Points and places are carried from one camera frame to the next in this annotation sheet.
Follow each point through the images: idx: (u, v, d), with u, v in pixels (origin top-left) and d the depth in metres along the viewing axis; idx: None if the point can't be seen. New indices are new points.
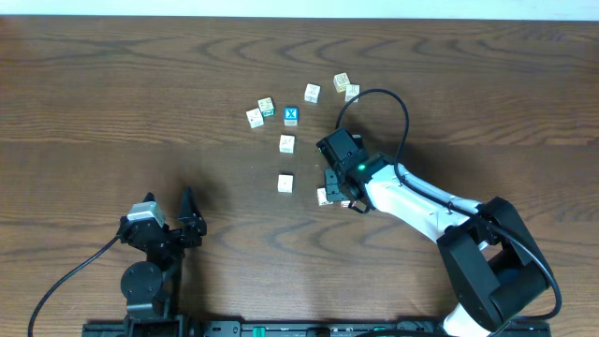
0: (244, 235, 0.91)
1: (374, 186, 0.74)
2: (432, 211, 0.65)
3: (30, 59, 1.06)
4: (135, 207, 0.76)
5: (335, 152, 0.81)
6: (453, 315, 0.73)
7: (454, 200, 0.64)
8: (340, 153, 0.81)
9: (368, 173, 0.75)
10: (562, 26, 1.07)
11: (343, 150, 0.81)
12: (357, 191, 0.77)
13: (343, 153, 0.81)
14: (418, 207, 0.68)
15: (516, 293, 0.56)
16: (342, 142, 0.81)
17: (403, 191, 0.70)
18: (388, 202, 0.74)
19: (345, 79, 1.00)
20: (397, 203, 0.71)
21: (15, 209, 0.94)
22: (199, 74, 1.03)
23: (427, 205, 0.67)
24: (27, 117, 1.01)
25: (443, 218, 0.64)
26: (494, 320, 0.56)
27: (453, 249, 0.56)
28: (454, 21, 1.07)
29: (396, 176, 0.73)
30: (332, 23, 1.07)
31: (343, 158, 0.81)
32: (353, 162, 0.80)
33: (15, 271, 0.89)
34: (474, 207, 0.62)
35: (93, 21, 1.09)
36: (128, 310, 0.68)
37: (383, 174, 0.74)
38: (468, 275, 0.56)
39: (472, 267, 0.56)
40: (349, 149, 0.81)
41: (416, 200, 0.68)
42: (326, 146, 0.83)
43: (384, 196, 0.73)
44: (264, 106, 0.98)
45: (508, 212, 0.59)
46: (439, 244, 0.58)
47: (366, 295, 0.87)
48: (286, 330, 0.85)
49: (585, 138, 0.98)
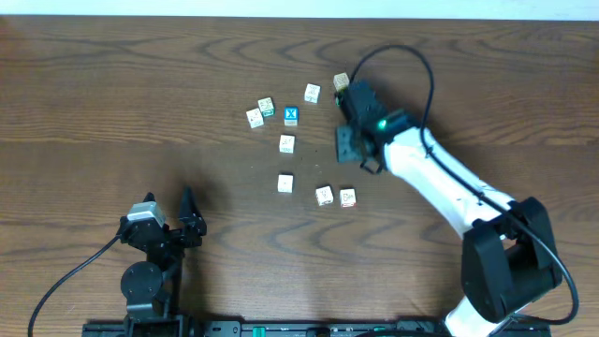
0: (244, 235, 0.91)
1: (394, 149, 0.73)
2: (460, 196, 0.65)
3: (30, 59, 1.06)
4: (135, 207, 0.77)
5: (355, 104, 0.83)
6: (455, 313, 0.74)
7: (486, 191, 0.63)
8: (358, 107, 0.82)
9: (386, 129, 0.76)
10: (562, 25, 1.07)
11: (362, 104, 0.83)
12: (372, 147, 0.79)
13: (362, 105, 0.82)
14: (445, 187, 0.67)
15: (525, 294, 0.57)
16: (361, 95, 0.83)
17: (430, 166, 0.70)
18: (410, 171, 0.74)
19: (346, 79, 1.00)
20: (421, 175, 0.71)
21: (16, 210, 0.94)
22: (199, 74, 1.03)
23: (455, 189, 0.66)
24: (26, 117, 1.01)
25: (470, 208, 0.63)
26: (497, 315, 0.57)
27: (479, 245, 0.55)
28: (455, 21, 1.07)
29: (420, 144, 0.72)
30: (332, 23, 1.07)
31: (361, 111, 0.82)
32: (370, 115, 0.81)
33: (17, 271, 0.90)
34: (505, 203, 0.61)
35: (92, 21, 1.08)
36: (129, 310, 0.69)
37: (409, 140, 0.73)
38: (487, 273, 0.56)
39: (492, 266, 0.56)
40: (370, 104, 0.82)
41: (445, 182, 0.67)
42: (346, 96, 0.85)
43: (406, 162, 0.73)
44: (264, 106, 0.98)
45: (541, 214, 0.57)
46: (467, 238, 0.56)
47: (365, 295, 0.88)
48: (286, 330, 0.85)
49: (586, 138, 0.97)
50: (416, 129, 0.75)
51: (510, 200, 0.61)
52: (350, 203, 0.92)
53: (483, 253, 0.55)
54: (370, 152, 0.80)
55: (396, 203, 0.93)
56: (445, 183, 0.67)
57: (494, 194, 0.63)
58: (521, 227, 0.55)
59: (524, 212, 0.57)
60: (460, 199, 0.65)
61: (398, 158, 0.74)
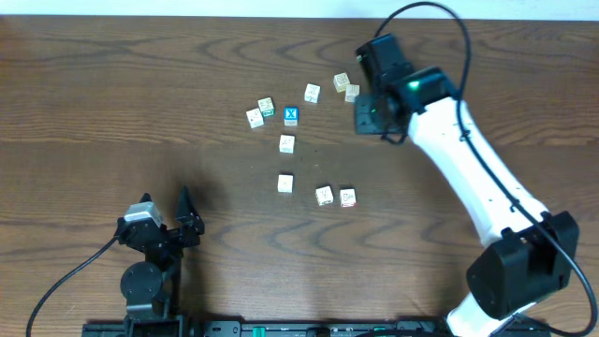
0: (244, 235, 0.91)
1: (424, 122, 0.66)
2: (492, 198, 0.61)
3: (30, 59, 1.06)
4: (132, 207, 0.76)
5: (379, 62, 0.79)
6: (457, 311, 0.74)
7: (521, 198, 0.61)
8: (383, 65, 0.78)
9: (416, 92, 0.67)
10: (562, 25, 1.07)
11: (387, 62, 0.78)
12: (396, 107, 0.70)
13: (387, 64, 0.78)
14: (478, 183, 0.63)
15: (533, 300, 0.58)
16: (387, 52, 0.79)
17: (464, 153, 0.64)
18: (437, 152, 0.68)
19: (345, 79, 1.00)
20: (451, 160, 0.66)
21: (16, 209, 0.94)
22: (198, 74, 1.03)
23: (489, 188, 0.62)
24: (26, 117, 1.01)
25: (502, 212, 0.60)
26: (502, 316, 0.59)
27: (506, 258, 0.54)
28: (454, 21, 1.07)
29: (458, 125, 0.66)
30: (332, 23, 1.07)
31: (386, 69, 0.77)
32: (394, 72, 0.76)
33: (16, 271, 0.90)
34: (538, 213, 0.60)
35: (92, 21, 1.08)
36: (128, 310, 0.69)
37: (445, 115, 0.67)
38: (506, 284, 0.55)
39: (513, 277, 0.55)
40: (395, 62, 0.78)
41: (479, 177, 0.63)
42: (372, 53, 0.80)
43: (437, 141, 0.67)
44: (264, 106, 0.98)
45: (571, 229, 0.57)
46: (494, 248, 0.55)
47: (365, 295, 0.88)
48: (286, 330, 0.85)
49: (586, 138, 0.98)
50: (452, 98, 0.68)
51: (544, 212, 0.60)
52: (350, 203, 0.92)
53: (509, 267, 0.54)
54: (392, 113, 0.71)
55: (396, 203, 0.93)
56: (478, 180, 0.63)
57: (529, 202, 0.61)
58: (551, 241, 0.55)
59: (553, 225, 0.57)
60: (493, 200, 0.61)
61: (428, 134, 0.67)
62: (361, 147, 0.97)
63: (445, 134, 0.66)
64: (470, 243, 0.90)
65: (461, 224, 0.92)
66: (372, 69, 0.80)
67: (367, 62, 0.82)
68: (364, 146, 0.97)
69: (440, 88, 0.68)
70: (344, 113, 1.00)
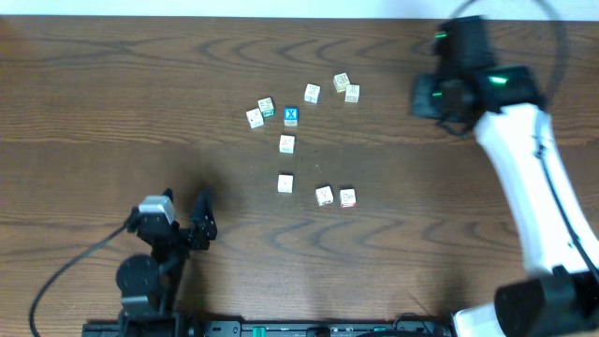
0: (245, 235, 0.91)
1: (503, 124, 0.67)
2: (550, 227, 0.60)
3: (30, 59, 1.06)
4: (147, 198, 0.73)
5: (464, 45, 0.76)
6: (464, 313, 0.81)
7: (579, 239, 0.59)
8: (468, 50, 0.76)
9: (500, 90, 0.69)
10: (562, 26, 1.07)
11: (472, 48, 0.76)
12: (473, 100, 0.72)
13: (472, 50, 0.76)
14: (541, 207, 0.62)
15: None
16: (474, 36, 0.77)
17: (537, 170, 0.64)
18: (505, 162, 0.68)
19: (345, 80, 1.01)
20: (519, 173, 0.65)
21: (16, 210, 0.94)
22: (198, 74, 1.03)
23: (548, 217, 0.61)
24: (26, 117, 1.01)
25: (557, 245, 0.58)
26: None
27: (550, 295, 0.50)
28: (454, 21, 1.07)
29: (535, 138, 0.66)
30: (332, 23, 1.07)
31: (470, 55, 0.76)
32: (477, 61, 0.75)
33: (16, 271, 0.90)
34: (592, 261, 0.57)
35: (92, 21, 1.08)
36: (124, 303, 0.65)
37: (526, 124, 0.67)
38: (541, 322, 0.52)
39: (552, 316, 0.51)
40: (482, 49, 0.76)
41: (544, 202, 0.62)
42: (455, 33, 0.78)
43: (508, 150, 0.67)
44: (265, 106, 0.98)
45: None
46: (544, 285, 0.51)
47: (365, 295, 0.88)
48: (286, 330, 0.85)
49: (586, 138, 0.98)
50: (534, 106, 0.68)
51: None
52: (350, 203, 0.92)
53: (552, 306, 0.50)
54: (465, 103, 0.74)
55: (396, 203, 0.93)
56: (542, 205, 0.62)
57: (588, 245, 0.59)
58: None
59: None
60: (550, 229, 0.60)
61: (504, 137, 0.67)
62: (361, 147, 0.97)
63: (520, 143, 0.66)
64: (470, 243, 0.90)
65: (461, 224, 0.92)
66: (454, 50, 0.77)
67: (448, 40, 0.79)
68: (364, 146, 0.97)
69: (523, 90, 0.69)
70: (344, 113, 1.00)
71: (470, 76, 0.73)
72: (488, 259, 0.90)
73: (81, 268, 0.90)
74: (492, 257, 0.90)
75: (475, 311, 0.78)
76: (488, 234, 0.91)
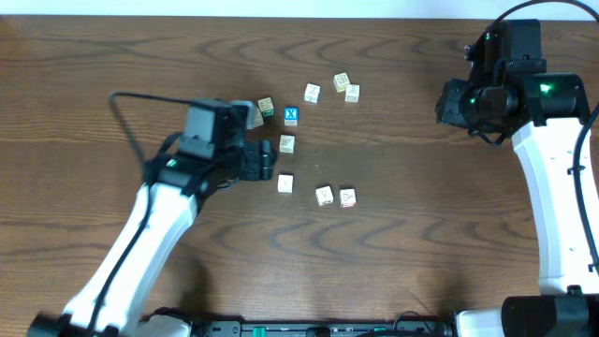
0: (245, 235, 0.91)
1: (540, 134, 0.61)
2: (574, 248, 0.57)
3: (30, 59, 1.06)
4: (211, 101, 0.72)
5: (510, 47, 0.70)
6: (461, 315, 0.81)
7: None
8: (513, 52, 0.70)
9: (544, 98, 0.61)
10: (564, 25, 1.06)
11: (518, 50, 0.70)
12: (512, 105, 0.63)
13: (518, 52, 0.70)
14: (566, 225, 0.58)
15: None
16: (525, 38, 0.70)
17: (567, 187, 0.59)
18: (535, 171, 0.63)
19: (345, 79, 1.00)
20: (548, 189, 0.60)
21: (16, 210, 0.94)
22: (199, 74, 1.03)
23: (575, 237, 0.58)
24: (26, 117, 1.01)
25: (577, 267, 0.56)
26: None
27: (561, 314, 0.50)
28: (455, 21, 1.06)
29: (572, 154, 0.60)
30: (332, 23, 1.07)
31: (514, 58, 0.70)
32: (522, 65, 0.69)
33: (16, 271, 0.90)
34: None
35: (91, 21, 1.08)
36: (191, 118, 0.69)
37: (567, 137, 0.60)
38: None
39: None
40: (528, 52, 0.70)
41: (572, 223, 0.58)
42: (504, 33, 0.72)
43: (541, 159, 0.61)
44: (265, 106, 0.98)
45: None
46: (554, 300, 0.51)
47: (365, 295, 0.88)
48: (286, 330, 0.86)
49: None
50: (580, 122, 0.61)
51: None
52: (350, 203, 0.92)
53: (559, 323, 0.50)
54: (505, 109, 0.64)
55: (396, 203, 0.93)
56: (569, 226, 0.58)
57: None
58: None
59: None
60: (574, 251, 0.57)
61: (537, 150, 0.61)
62: (361, 147, 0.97)
63: (554, 158, 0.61)
64: (470, 243, 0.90)
65: (461, 224, 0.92)
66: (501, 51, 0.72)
67: (497, 41, 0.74)
68: (365, 146, 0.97)
69: (567, 103, 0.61)
70: (344, 113, 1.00)
71: (513, 77, 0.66)
72: (487, 259, 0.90)
73: (81, 268, 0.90)
74: (492, 257, 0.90)
75: (478, 314, 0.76)
76: (488, 234, 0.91)
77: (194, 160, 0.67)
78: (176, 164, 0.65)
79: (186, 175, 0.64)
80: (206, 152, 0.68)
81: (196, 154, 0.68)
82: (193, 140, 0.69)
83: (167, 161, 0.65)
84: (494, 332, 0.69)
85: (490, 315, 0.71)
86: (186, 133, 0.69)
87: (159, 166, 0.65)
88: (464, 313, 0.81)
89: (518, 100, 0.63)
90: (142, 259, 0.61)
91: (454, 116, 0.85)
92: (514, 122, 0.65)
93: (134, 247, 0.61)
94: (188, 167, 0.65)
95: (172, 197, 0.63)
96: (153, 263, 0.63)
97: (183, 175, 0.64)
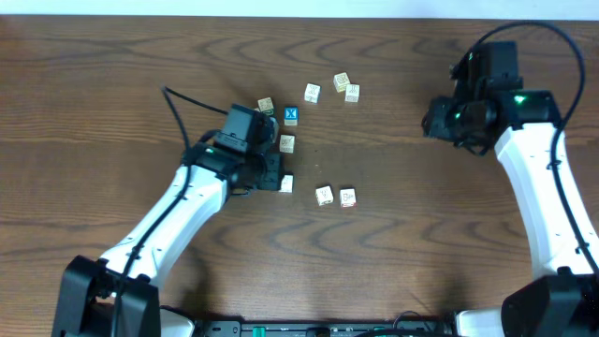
0: (244, 235, 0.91)
1: (519, 136, 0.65)
2: (560, 233, 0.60)
3: (30, 59, 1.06)
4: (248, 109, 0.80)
5: (490, 65, 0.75)
6: (461, 315, 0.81)
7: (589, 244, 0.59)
8: (493, 70, 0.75)
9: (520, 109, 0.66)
10: (564, 25, 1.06)
11: (499, 68, 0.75)
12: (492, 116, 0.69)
13: (498, 70, 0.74)
14: (550, 214, 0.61)
15: None
16: (504, 58, 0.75)
17: (548, 182, 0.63)
18: (518, 170, 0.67)
19: (345, 79, 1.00)
20: (532, 184, 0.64)
21: (16, 210, 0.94)
22: (199, 74, 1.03)
23: (560, 224, 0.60)
24: (26, 117, 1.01)
25: (565, 251, 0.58)
26: None
27: (554, 295, 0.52)
28: (455, 20, 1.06)
29: (549, 151, 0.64)
30: (332, 23, 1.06)
31: (494, 76, 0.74)
32: (501, 84, 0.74)
33: (16, 271, 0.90)
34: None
35: (91, 21, 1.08)
36: (231, 116, 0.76)
37: (542, 139, 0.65)
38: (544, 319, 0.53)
39: (556, 315, 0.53)
40: (507, 71, 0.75)
41: (556, 212, 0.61)
42: (485, 53, 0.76)
43: (522, 160, 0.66)
44: (265, 106, 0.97)
45: None
46: (544, 278, 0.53)
47: (365, 295, 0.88)
48: (286, 330, 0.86)
49: (586, 138, 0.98)
50: (552, 124, 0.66)
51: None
52: (350, 202, 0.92)
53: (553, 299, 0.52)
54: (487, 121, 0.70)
55: (396, 203, 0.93)
56: (553, 215, 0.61)
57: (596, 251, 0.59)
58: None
59: None
60: (561, 237, 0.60)
61: (518, 150, 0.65)
62: (361, 147, 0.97)
63: (533, 156, 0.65)
64: (470, 243, 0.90)
65: (461, 224, 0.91)
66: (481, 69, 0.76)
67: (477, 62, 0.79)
68: (365, 146, 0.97)
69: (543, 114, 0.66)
70: (344, 113, 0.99)
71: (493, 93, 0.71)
72: (488, 259, 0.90)
73: None
74: (493, 257, 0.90)
75: (478, 314, 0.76)
76: (488, 234, 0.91)
77: (227, 153, 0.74)
78: (212, 153, 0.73)
79: (222, 164, 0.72)
80: (240, 148, 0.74)
81: (230, 149, 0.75)
82: (228, 136, 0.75)
83: (205, 149, 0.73)
84: (494, 332, 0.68)
85: (491, 315, 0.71)
86: (224, 130, 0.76)
87: (197, 153, 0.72)
88: (463, 315, 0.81)
89: (497, 113, 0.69)
90: (177, 224, 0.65)
91: (440, 130, 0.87)
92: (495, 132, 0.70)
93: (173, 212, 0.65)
94: (223, 157, 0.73)
95: (208, 183, 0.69)
96: (183, 234, 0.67)
97: (218, 163, 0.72)
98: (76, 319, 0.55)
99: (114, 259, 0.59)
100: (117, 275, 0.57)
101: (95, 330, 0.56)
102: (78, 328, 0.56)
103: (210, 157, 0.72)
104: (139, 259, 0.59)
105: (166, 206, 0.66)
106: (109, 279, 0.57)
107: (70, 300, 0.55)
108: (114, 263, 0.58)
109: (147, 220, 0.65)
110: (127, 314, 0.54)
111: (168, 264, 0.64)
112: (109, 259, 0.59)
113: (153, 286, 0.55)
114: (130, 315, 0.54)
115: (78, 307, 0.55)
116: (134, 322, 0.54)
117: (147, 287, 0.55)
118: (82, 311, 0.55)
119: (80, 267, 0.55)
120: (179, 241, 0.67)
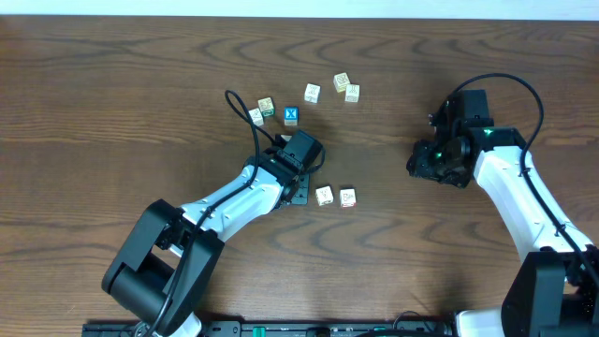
0: (245, 235, 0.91)
1: (491, 156, 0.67)
2: (538, 221, 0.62)
3: (30, 60, 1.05)
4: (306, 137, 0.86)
5: (463, 109, 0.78)
6: (460, 316, 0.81)
7: (566, 227, 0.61)
8: (466, 113, 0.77)
9: (490, 141, 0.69)
10: (564, 25, 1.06)
11: (471, 110, 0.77)
12: (466, 151, 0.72)
13: (471, 113, 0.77)
14: (528, 210, 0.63)
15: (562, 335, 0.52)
16: (475, 102, 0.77)
17: (521, 185, 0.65)
18: (495, 181, 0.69)
19: (345, 79, 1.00)
20: (509, 189, 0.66)
21: (16, 210, 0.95)
22: (199, 74, 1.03)
23: (538, 216, 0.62)
24: (27, 116, 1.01)
25: (547, 237, 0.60)
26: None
27: (541, 270, 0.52)
28: (455, 21, 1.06)
29: (518, 163, 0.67)
30: (333, 23, 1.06)
31: (467, 118, 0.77)
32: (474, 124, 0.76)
33: (16, 271, 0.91)
34: (583, 245, 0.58)
35: (93, 21, 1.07)
36: (297, 139, 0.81)
37: (511, 153, 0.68)
38: (537, 295, 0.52)
39: (547, 288, 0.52)
40: (478, 113, 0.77)
41: (533, 208, 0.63)
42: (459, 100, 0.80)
43: (495, 174, 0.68)
44: (264, 106, 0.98)
45: None
46: (529, 256, 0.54)
47: (365, 295, 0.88)
48: (286, 330, 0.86)
49: (585, 137, 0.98)
50: (518, 147, 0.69)
51: (589, 244, 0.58)
52: (350, 203, 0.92)
53: (539, 270, 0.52)
54: (463, 153, 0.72)
55: (396, 202, 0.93)
56: (532, 210, 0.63)
57: (576, 235, 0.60)
58: (590, 270, 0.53)
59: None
60: (542, 226, 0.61)
61: (490, 165, 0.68)
62: (361, 147, 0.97)
63: (507, 168, 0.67)
64: (470, 243, 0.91)
65: (461, 223, 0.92)
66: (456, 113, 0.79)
67: (455, 108, 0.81)
68: (364, 146, 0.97)
69: (513, 144, 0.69)
70: (344, 113, 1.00)
71: (466, 129, 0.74)
72: (488, 257, 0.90)
73: (80, 268, 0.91)
74: (492, 257, 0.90)
75: (478, 313, 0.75)
76: (488, 234, 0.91)
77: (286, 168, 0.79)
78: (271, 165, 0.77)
79: (280, 173, 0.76)
80: (296, 167, 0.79)
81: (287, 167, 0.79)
82: (288, 154, 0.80)
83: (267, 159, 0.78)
84: (493, 332, 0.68)
85: (490, 315, 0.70)
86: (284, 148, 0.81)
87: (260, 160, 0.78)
88: (461, 315, 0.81)
89: (471, 148, 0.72)
90: (243, 203, 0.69)
91: (425, 168, 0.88)
92: (469, 165, 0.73)
93: (241, 194, 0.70)
94: (282, 170, 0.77)
95: (272, 183, 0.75)
96: (241, 220, 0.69)
97: (276, 172, 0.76)
98: (140, 256, 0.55)
99: (190, 211, 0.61)
100: (188, 226, 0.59)
101: (149, 279, 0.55)
102: (138, 266, 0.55)
103: (271, 165, 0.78)
104: (211, 218, 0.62)
105: (235, 187, 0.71)
106: (178, 232, 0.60)
107: (141, 237, 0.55)
108: (190, 213, 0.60)
109: (217, 193, 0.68)
110: (192, 263, 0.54)
111: (229, 234, 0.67)
112: (185, 210, 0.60)
113: (222, 243, 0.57)
114: (196, 261, 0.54)
115: (147, 244, 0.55)
116: (197, 270, 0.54)
117: (216, 241, 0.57)
118: (151, 248, 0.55)
119: (162, 208, 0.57)
120: (240, 219, 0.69)
